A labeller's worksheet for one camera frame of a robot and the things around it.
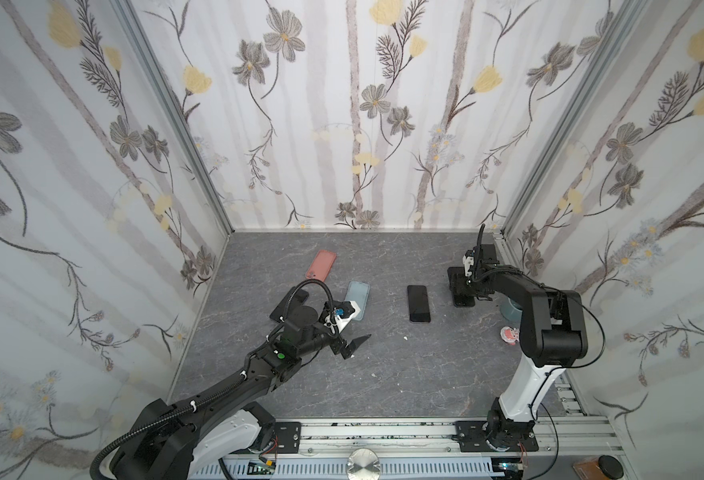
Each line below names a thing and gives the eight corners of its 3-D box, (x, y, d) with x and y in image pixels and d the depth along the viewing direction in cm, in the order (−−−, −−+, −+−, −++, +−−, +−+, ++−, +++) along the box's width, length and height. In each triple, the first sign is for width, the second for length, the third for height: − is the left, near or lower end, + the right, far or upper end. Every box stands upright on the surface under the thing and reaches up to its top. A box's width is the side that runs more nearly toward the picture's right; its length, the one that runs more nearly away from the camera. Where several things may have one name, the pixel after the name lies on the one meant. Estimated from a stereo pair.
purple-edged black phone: (410, 322, 97) (411, 319, 96) (406, 288, 106) (407, 285, 104) (430, 322, 98) (431, 319, 96) (424, 288, 106) (425, 285, 104)
